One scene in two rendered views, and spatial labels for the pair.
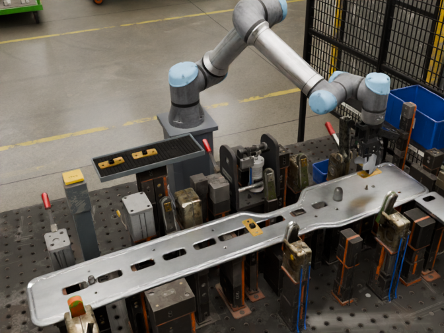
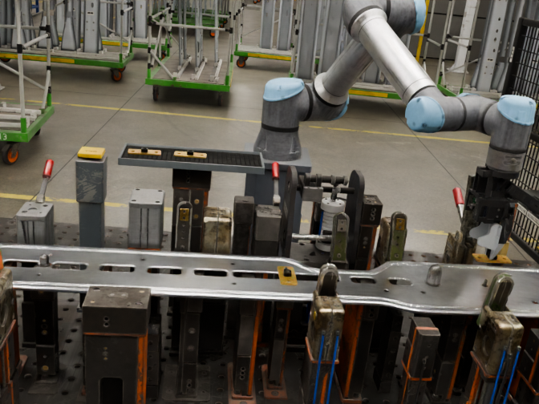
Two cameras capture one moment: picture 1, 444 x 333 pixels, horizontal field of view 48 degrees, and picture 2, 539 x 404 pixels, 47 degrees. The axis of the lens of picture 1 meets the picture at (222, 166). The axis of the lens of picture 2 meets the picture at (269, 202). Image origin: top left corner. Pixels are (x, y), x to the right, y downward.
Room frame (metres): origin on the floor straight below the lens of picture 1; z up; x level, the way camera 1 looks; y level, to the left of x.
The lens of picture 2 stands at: (0.03, -0.41, 1.65)
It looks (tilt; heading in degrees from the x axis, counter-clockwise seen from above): 21 degrees down; 17
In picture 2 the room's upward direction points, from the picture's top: 6 degrees clockwise
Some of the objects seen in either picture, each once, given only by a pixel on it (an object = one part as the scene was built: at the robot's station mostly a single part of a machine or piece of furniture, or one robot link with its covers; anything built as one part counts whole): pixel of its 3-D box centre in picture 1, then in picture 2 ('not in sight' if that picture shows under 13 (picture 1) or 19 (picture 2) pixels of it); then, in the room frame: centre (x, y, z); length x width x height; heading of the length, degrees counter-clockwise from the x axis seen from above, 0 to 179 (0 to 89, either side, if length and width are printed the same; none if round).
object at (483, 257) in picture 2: (369, 171); (492, 256); (1.43, -0.52, 1.07); 0.08 x 0.04 x 0.01; 114
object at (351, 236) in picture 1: (347, 268); (414, 385); (1.19, -0.41, 0.84); 0.11 x 0.08 x 0.29; 24
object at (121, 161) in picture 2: (148, 156); (192, 158); (1.45, 0.25, 1.16); 0.37 x 0.14 x 0.02; 114
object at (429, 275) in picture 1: (431, 241); not in sight; (1.31, -0.74, 0.84); 0.11 x 0.06 x 0.29; 24
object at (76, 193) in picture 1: (85, 230); (91, 235); (1.34, 0.49, 0.92); 0.08 x 0.08 x 0.44; 24
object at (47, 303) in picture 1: (248, 231); (278, 278); (1.22, -0.08, 1.00); 1.38 x 0.22 x 0.02; 114
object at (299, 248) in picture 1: (295, 284); (318, 372); (1.10, -0.22, 0.87); 0.12 x 0.09 x 0.35; 24
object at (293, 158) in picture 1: (294, 199); (382, 285); (1.53, -0.28, 0.88); 0.11 x 0.09 x 0.37; 24
